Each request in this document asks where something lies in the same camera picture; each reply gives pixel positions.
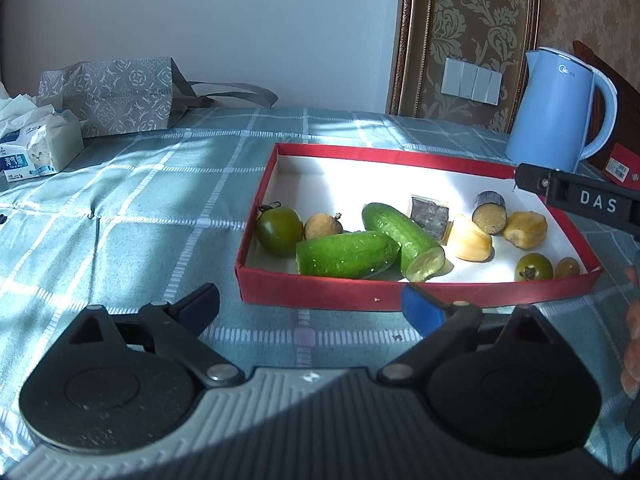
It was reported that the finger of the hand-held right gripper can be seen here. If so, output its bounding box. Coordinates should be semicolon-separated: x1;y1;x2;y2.
515;162;551;206

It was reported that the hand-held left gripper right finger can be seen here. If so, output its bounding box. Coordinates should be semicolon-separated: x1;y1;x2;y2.
377;284;571;387

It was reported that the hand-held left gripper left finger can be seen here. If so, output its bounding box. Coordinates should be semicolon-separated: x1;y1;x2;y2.
47;283;245;388

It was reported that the silver fish chunk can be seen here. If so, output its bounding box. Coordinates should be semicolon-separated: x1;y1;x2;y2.
472;191;508;236

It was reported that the small brown-green tomato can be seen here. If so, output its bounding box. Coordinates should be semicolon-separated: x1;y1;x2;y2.
554;257;581;280

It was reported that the green cucumber piece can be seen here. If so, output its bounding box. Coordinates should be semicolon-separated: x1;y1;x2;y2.
361;202;446;282
295;231;401;280

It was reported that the small green tomato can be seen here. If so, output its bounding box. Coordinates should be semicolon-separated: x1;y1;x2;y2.
515;253;554;282

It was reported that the sugarcane piece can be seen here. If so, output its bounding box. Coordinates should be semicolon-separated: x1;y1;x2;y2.
410;194;450;238

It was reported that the large green tomato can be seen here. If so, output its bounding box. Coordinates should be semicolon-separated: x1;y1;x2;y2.
256;202;305;256

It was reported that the brown longan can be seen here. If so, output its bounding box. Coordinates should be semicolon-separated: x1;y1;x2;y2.
304;212;345;241

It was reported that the shallow red cardboard box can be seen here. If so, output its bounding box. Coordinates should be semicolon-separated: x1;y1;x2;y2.
235;142;605;313

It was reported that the person's right hand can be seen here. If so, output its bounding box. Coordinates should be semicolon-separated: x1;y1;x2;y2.
620;265;640;396

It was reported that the red labelled carton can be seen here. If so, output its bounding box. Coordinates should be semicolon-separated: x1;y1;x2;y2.
587;142;640;186

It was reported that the light blue electric kettle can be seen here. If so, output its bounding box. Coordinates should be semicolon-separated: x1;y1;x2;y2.
505;46;620;175

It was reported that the white tissue pack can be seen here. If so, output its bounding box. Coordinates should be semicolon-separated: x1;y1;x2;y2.
0;82;85;184

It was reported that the grey patterned paper bag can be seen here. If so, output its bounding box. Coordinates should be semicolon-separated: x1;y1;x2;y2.
38;56;279;139

